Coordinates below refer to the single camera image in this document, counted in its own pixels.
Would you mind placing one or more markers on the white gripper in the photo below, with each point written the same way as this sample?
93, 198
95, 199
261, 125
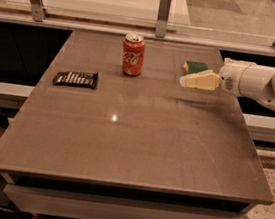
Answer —
229, 77

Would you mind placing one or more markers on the green and yellow sponge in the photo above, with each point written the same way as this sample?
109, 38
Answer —
194, 67

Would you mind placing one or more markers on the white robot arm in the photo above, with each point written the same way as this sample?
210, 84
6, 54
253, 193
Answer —
258, 84

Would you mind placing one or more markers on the red cola can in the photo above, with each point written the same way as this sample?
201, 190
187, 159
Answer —
133, 54

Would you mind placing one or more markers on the black chocolate bar wrapper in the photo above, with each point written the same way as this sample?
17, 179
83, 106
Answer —
72, 79

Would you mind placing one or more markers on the grey cabinet drawer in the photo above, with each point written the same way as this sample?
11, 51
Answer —
89, 206

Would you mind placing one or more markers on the middle metal rail bracket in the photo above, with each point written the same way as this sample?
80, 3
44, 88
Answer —
163, 17

